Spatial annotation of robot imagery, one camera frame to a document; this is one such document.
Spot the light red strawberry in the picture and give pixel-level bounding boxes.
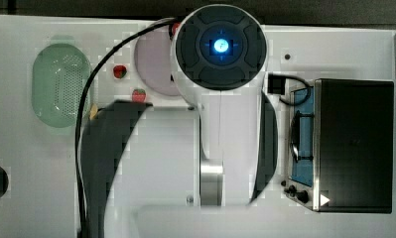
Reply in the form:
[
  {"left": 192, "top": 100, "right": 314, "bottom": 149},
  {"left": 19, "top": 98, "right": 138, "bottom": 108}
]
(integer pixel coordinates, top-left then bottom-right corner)
[{"left": 132, "top": 88, "right": 147, "bottom": 102}]

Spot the dark red strawberry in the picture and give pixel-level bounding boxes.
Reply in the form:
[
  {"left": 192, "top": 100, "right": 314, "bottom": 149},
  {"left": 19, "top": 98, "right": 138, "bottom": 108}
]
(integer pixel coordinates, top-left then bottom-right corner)
[{"left": 113, "top": 65, "right": 127, "bottom": 79}]

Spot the green perforated colander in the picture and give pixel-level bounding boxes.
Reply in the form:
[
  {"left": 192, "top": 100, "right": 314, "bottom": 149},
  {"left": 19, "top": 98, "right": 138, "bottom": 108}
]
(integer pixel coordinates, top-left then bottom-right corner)
[{"left": 31, "top": 37, "right": 91, "bottom": 128}]

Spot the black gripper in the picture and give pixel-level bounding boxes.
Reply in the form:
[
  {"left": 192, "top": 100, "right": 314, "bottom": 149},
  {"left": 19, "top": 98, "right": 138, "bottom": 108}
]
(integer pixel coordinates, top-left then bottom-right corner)
[{"left": 268, "top": 73, "right": 285, "bottom": 95}]

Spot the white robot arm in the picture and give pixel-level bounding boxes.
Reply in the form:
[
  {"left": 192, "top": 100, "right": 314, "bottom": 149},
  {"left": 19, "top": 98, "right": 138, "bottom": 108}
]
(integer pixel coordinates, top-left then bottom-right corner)
[{"left": 76, "top": 4, "right": 278, "bottom": 238}]

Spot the lilac round plate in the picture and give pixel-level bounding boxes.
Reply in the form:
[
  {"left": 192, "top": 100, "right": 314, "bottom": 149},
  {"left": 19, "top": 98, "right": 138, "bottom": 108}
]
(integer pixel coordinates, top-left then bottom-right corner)
[{"left": 134, "top": 27, "right": 180, "bottom": 96}]

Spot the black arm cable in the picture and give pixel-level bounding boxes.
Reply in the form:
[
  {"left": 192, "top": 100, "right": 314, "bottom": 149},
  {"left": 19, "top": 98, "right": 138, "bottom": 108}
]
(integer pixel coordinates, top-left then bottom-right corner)
[{"left": 73, "top": 17, "right": 178, "bottom": 238}]

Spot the stainless steel toaster oven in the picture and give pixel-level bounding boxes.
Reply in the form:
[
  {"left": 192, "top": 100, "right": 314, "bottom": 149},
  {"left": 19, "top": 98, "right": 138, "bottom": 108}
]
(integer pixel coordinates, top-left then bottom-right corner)
[{"left": 284, "top": 78, "right": 395, "bottom": 213}]

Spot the red ketchup bottle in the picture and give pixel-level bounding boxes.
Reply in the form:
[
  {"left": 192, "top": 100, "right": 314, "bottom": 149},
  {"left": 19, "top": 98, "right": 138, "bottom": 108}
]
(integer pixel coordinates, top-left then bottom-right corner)
[{"left": 171, "top": 22, "right": 181, "bottom": 36}]

